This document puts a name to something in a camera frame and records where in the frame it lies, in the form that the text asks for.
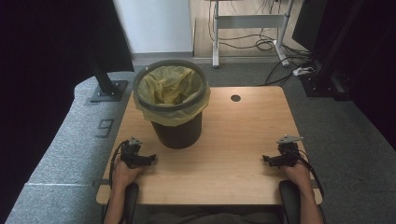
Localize black floor cables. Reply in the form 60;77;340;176
207;0;316;87

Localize black chair armrest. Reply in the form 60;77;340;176
277;179;303;224
121;182;140;224

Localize yellow plastic bag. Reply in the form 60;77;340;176
133;64;212;128

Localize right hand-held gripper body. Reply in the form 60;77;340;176
276;134;304;169

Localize metal table bracket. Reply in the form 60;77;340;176
92;178;112;189

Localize black trash bin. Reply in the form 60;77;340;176
150;110;204;150

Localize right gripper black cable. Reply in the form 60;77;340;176
297;148;325;199

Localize black curtain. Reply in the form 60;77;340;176
0;0;135;224
323;0;396;152

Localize grey bin ring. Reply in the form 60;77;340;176
133;59;208;113

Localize white power strip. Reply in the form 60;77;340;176
291;65;315;77

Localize black equipment stand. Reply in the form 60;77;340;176
298;0;354;103

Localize black metal stand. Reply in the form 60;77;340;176
88;55;130;104

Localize white desk frame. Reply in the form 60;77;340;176
205;0;295;69

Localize person's right hand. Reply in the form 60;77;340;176
280;161;313;189

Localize person's left hand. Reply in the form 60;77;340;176
110;155;145;189

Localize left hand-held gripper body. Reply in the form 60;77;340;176
120;136;148;170

